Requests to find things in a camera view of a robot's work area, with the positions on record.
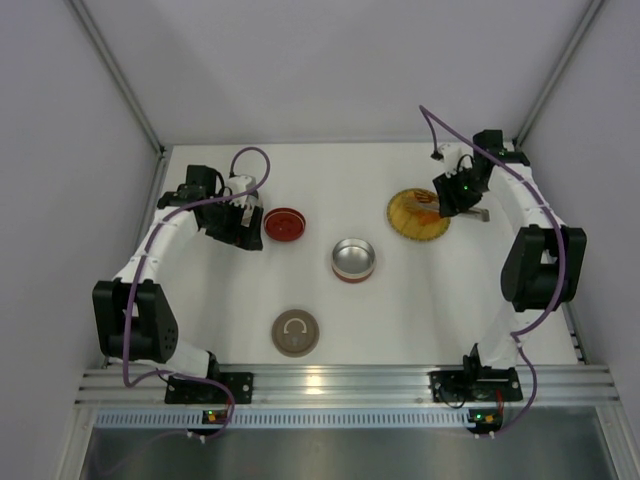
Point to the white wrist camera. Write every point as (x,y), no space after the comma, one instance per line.
(239,186)
(448,154)

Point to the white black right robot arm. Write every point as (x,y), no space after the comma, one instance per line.
(541,270)

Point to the right aluminium frame post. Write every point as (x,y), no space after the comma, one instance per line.
(571,47)

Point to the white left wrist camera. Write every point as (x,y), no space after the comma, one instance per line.
(239,186)

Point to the round bamboo tray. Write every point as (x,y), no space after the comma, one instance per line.
(406,223)

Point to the orange fried food piece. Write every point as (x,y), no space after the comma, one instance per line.
(428,217)

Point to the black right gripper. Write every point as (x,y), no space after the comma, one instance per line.
(455,201)

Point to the steel serving tongs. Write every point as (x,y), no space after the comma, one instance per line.
(443,208)

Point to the red round lid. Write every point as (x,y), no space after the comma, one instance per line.
(284,224)

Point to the left aluminium frame post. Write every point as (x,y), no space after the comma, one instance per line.
(97,40)

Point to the aluminium frame post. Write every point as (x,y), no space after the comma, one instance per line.
(97,40)
(571,47)

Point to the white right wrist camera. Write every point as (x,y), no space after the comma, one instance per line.
(448,154)

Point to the slotted cable duct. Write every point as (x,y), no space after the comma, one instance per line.
(189,418)

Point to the red steel bowl container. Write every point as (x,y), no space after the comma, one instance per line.
(353,260)

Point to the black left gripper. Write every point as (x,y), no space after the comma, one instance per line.
(245,232)

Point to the beige round lid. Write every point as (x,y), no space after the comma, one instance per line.
(295,333)

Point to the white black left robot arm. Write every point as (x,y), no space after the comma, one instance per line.
(135,322)

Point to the aluminium front rail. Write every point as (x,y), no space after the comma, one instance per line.
(291,386)

